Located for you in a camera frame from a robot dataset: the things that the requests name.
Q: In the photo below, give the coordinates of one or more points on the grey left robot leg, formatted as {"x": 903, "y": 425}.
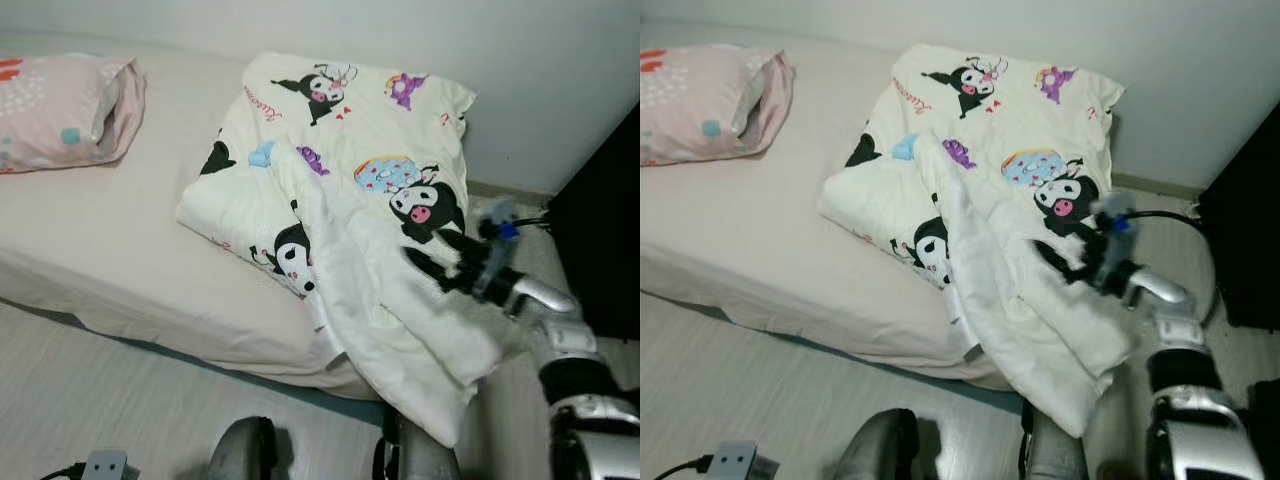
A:
{"x": 240, "y": 450}
{"x": 875, "y": 445}

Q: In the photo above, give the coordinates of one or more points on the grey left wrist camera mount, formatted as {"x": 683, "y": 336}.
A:
{"x": 740, "y": 462}
{"x": 105, "y": 467}

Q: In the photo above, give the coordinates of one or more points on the mattress with cream sheet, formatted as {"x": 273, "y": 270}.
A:
{"x": 100, "y": 250}
{"x": 740, "y": 240}

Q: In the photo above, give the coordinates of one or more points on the cream cartoon print quilt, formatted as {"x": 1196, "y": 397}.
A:
{"x": 990, "y": 240}
{"x": 350, "y": 250}

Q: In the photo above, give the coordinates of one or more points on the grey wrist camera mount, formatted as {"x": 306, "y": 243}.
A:
{"x": 105, "y": 467}
{"x": 500, "y": 215}
{"x": 740, "y": 462}
{"x": 1118, "y": 212}

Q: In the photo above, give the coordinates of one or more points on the pink patterned pillow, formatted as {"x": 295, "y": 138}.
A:
{"x": 700, "y": 105}
{"x": 60, "y": 110}

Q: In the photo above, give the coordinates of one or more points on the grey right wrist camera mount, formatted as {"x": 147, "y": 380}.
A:
{"x": 1118, "y": 212}
{"x": 500, "y": 215}

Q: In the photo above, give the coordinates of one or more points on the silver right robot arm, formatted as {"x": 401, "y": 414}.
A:
{"x": 590, "y": 440}
{"x": 1200, "y": 440}

